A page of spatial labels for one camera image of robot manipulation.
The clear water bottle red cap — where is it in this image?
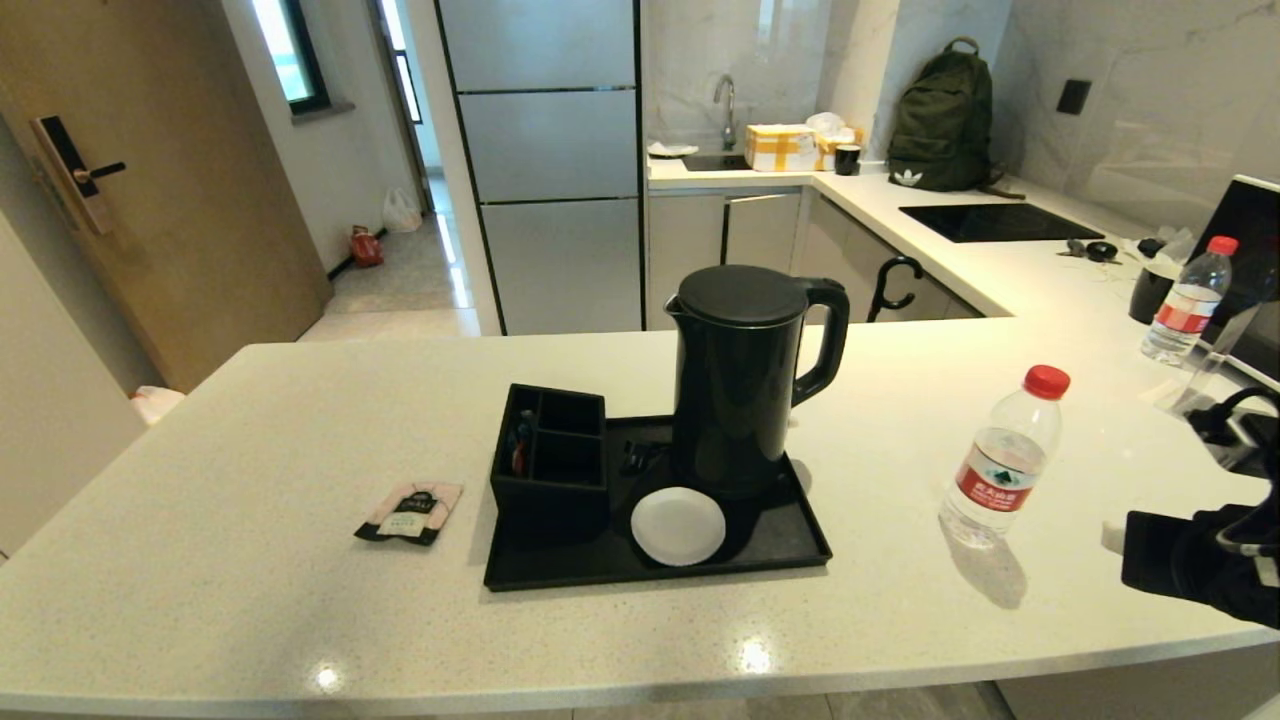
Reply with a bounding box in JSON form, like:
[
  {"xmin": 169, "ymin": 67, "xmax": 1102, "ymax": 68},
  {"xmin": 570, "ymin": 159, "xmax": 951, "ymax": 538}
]
[
  {"xmin": 1141, "ymin": 236, "xmax": 1239, "ymax": 366},
  {"xmin": 939, "ymin": 364, "xmax": 1071, "ymax": 549}
]

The white box yellow tape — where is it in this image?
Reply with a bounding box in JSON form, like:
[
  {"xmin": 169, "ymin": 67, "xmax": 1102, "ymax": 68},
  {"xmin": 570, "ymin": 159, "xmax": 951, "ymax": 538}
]
[{"xmin": 745, "ymin": 124, "xmax": 820, "ymax": 173}]

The black electric kettle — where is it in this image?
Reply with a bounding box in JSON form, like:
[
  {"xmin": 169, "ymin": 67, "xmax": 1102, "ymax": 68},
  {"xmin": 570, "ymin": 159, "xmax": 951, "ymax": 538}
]
[{"xmin": 665, "ymin": 264, "xmax": 851, "ymax": 499}]

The narrow dark framed glass door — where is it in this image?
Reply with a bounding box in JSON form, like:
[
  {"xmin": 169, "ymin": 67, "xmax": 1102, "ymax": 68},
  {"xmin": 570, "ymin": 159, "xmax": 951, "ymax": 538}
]
[{"xmin": 376, "ymin": 0, "xmax": 425, "ymax": 126}]

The black rectangular serving tray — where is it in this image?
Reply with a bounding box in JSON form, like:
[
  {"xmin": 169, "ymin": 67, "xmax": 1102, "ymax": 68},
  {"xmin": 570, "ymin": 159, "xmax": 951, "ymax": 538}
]
[{"xmin": 484, "ymin": 414, "xmax": 834, "ymax": 591}]

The black curved umbrella handle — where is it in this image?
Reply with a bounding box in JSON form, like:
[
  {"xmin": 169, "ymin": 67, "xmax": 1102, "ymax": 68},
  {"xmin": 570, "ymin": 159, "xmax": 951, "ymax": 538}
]
[{"xmin": 867, "ymin": 256, "xmax": 925, "ymax": 323}]

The dark framed window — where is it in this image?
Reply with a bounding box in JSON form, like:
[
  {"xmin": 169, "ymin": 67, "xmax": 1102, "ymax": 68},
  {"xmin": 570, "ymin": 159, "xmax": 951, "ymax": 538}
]
[{"xmin": 250, "ymin": 0, "xmax": 331, "ymax": 115}]

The silver refrigerator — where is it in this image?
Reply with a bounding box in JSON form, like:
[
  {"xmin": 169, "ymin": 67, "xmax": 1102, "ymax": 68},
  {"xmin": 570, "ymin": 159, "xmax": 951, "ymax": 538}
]
[{"xmin": 435, "ymin": 0, "xmax": 646, "ymax": 336}]

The black electronic door lock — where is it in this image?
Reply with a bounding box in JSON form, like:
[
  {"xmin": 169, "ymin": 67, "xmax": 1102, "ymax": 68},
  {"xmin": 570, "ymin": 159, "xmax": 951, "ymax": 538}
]
[{"xmin": 30, "ymin": 115, "xmax": 128, "ymax": 236}]

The crumpled clear plastic wrap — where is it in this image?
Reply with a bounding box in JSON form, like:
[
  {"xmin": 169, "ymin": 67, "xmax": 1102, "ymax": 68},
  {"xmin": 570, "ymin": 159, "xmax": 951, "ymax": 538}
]
[{"xmin": 1136, "ymin": 227, "xmax": 1197, "ymax": 270}]

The black cup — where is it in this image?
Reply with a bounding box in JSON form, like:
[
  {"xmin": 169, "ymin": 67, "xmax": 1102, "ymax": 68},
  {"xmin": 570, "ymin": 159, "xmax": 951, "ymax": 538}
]
[{"xmin": 1128, "ymin": 261, "xmax": 1175, "ymax": 325}]

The pale pink white bag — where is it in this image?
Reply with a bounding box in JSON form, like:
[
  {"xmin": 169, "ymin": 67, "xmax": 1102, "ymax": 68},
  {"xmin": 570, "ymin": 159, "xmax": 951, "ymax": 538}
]
[{"xmin": 130, "ymin": 386, "xmax": 187, "ymax": 427}]

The grey cabinet door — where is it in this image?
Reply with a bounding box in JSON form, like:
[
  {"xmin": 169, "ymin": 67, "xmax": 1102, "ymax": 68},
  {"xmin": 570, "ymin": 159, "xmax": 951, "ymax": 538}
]
[
  {"xmin": 647, "ymin": 193, "xmax": 725, "ymax": 330},
  {"xmin": 722, "ymin": 191, "xmax": 803, "ymax": 278}
]

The pink tea bag packet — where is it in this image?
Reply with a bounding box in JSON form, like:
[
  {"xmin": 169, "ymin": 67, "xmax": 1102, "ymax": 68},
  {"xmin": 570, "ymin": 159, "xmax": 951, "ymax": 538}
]
[{"xmin": 354, "ymin": 480, "xmax": 465, "ymax": 547}]

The black compartment organizer box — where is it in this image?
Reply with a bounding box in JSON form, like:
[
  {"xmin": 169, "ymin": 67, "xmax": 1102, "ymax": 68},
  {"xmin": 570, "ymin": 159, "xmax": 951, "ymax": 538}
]
[{"xmin": 488, "ymin": 383, "xmax": 611, "ymax": 547}]

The chrome kitchen faucet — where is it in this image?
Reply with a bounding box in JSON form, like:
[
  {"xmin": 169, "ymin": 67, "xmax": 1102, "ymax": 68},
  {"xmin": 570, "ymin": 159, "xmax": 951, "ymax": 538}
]
[{"xmin": 712, "ymin": 74, "xmax": 740, "ymax": 152}]

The dark green backpack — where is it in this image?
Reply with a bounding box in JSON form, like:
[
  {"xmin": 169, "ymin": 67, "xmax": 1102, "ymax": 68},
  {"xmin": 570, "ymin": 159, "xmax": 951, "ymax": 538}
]
[{"xmin": 887, "ymin": 37, "xmax": 1027, "ymax": 199}]

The brown wooden door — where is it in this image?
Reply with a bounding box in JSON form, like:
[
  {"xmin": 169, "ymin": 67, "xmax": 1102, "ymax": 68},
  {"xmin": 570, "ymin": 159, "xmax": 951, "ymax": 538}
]
[{"xmin": 0, "ymin": 0, "xmax": 333, "ymax": 393}]

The clear acrylic sign holder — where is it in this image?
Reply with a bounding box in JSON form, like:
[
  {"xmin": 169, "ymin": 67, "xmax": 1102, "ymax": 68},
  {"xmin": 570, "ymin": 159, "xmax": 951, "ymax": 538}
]
[{"xmin": 1155, "ymin": 300, "xmax": 1263, "ymax": 421}]

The black induction cooktop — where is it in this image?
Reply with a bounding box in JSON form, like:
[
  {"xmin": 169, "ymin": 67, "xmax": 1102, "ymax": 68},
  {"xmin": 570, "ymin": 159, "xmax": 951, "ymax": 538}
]
[{"xmin": 899, "ymin": 203, "xmax": 1105, "ymax": 244}]

